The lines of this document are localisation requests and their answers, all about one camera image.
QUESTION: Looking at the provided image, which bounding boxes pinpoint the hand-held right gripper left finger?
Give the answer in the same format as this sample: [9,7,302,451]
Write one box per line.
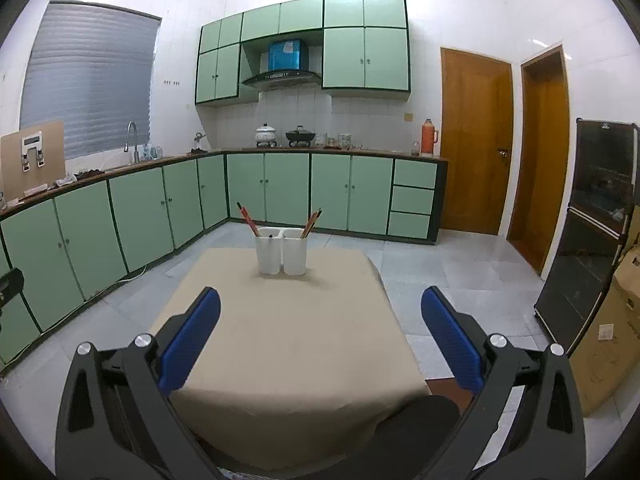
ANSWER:
[55,286,223,480]

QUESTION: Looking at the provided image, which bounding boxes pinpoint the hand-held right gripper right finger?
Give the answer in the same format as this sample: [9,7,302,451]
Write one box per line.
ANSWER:
[420,286,587,480]

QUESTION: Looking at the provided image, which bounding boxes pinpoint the white utensil holder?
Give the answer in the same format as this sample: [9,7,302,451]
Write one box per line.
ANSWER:
[255,227,283,276]
[281,228,308,277]

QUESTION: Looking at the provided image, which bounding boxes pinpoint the red and yellow chopstick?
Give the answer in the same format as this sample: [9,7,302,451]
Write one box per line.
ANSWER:
[236,202,257,237]
[241,202,260,236]

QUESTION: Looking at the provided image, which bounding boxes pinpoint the wooden board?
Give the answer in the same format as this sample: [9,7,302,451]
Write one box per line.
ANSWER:
[0,121,66,196]

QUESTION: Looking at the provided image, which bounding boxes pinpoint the green sink base cabinets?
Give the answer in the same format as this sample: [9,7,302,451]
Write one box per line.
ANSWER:
[0,152,230,366]

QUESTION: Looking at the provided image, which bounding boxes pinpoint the green drawer unit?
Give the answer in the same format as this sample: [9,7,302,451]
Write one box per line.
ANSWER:
[386,156,448,246]

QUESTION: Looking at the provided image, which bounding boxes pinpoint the black glass cabinet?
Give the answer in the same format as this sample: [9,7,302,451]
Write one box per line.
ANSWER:
[534,117,640,353]

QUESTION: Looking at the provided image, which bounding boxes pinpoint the cardboard box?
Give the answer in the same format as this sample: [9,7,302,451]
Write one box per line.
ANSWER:
[570,205,640,418]

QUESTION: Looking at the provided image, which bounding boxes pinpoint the chrome faucet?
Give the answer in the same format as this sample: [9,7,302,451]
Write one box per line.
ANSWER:
[124,121,141,163]

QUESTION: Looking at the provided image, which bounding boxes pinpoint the closed wooden door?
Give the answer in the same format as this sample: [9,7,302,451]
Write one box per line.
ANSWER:
[440,46,515,237]

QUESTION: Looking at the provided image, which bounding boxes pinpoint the orange thermos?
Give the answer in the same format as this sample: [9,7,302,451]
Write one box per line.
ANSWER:
[420,118,440,157]

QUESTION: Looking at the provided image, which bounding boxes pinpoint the grey window blind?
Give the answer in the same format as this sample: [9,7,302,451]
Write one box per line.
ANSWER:
[19,1,163,161]

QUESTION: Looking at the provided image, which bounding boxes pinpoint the glass jars on tray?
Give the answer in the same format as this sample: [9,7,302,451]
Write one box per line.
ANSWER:
[315,132,363,152]

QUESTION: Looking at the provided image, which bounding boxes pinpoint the black wok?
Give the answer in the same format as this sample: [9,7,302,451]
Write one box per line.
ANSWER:
[285,126,317,148]

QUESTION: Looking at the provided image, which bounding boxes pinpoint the blue range hood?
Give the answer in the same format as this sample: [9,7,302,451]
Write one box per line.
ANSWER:
[241,70,322,92]

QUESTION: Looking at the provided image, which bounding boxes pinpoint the blue box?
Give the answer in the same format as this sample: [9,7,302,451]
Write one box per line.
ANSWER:
[267,39,307,72]

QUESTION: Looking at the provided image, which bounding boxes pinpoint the white floor cable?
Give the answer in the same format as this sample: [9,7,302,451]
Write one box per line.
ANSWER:
[107,262,148,286]

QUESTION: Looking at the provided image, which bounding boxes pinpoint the metal bracket on board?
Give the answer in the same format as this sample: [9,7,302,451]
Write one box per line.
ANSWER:
[20,132,46,173]

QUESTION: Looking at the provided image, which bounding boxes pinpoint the wooden door with frame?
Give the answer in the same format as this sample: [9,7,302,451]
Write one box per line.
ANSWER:
[506,45,572,277]

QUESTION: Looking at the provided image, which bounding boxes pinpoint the wide green wall cabinet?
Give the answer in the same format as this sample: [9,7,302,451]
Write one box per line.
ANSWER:
[321,0,412,95]

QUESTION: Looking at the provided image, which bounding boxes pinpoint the short green wall cabinet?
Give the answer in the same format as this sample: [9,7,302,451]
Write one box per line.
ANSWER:
[240,2,326,43]

